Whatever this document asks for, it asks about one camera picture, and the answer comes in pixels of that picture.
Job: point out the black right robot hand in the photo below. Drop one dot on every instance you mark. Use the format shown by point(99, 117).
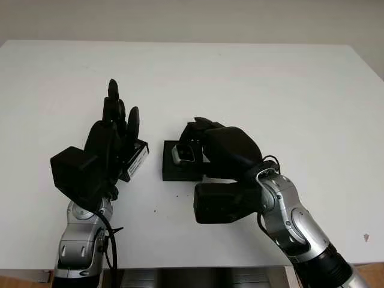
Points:
point(231, 153)

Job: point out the small silver black-faced camera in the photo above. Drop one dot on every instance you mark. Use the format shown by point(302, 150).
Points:
point(184, 153)

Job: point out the black box lid with label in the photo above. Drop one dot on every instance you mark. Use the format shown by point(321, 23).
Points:
point(138, 159)

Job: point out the grey robot torso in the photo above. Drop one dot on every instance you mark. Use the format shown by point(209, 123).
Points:
point(192, 279)

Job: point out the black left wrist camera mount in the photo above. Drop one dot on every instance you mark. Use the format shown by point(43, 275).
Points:
point(70, 174)

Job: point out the black box base with insert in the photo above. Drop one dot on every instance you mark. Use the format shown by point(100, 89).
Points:
point(177, 174)

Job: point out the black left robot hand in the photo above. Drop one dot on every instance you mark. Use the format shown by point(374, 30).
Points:
point(103, 141)

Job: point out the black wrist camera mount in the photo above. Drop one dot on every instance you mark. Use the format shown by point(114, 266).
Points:
point(219, 204)
point(70, 174)

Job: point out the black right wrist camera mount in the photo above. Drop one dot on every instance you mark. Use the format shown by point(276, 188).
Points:
point(219, 204)

